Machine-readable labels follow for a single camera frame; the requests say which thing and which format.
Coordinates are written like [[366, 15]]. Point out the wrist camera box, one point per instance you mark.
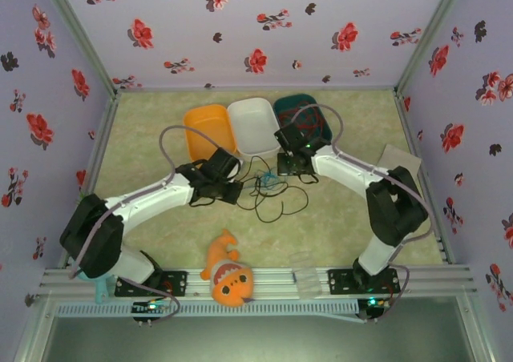
[[289, 139], [222, 162]]

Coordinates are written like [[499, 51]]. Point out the left controller board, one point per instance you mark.
[[150, 306]]

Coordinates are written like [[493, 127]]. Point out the aluminium front rail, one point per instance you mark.
[[276, 282]]

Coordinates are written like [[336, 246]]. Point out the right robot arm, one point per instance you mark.
[[340, 170]]

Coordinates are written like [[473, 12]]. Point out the clear plastic container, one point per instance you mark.
[[308, 282]]

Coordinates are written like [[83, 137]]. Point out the orange plastic bin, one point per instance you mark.
[[206, 133]]

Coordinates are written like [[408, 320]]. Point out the aluminium corner post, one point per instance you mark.
[[80, 37], [429, 37]]

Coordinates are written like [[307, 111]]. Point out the right controller board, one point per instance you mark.
[[378, 304]]

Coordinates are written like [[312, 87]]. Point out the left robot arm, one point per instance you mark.
[[160, 195]]

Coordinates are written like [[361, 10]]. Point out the teal plastic bin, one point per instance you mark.
[[288, 103]]

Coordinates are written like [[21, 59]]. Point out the controller board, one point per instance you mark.
[[378, 304], [150, 306]]

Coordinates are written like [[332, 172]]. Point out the left aluminium corner post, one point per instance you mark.
[[80, 37]]

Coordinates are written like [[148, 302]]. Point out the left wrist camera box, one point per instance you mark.
[[222, 162]]

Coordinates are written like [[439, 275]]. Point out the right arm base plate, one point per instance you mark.
[[340, 282]]

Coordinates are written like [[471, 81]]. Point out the right aluminium side rail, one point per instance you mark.
[[409, 129]]

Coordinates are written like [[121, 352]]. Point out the right aluminium corner post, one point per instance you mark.
[[429, 37]]

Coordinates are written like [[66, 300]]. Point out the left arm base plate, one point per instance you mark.
[[176, 284]]

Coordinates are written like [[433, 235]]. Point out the aluminium side rail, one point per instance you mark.
[[104, 137], [409, 129]]

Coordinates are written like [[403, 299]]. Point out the white plastic bin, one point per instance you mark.
[[252, 127]]

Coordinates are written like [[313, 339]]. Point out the orange plush fish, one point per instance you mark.
[[228, 282]]

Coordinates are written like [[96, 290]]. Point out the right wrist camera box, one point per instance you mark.
[[289, 139]]

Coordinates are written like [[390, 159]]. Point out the left aluminium side rail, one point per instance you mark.
[[104, 137]]

